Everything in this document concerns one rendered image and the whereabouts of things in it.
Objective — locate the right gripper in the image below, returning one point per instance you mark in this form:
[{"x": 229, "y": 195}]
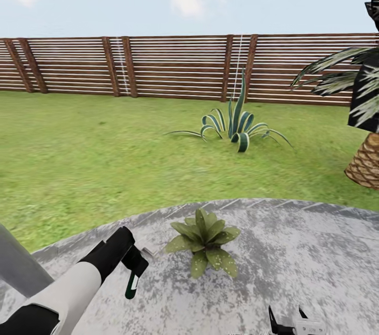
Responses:
[{"x": 279, "y": 329}]

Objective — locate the insectifuge atomizer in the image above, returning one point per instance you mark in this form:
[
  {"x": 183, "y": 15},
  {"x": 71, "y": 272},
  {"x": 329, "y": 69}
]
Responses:
[{"x": 132, "y": 286}]

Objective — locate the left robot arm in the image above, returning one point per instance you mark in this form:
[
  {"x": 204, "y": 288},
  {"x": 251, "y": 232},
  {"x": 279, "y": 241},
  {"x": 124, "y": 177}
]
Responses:
[{"x": 56, "y": 309}]

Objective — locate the pot plant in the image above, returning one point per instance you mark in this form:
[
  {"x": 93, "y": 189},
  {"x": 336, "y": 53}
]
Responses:
[{"x": 204, "y": 236}]

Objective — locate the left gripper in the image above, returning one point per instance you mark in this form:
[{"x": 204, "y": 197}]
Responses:
[{"x": 137, "y": 264}]

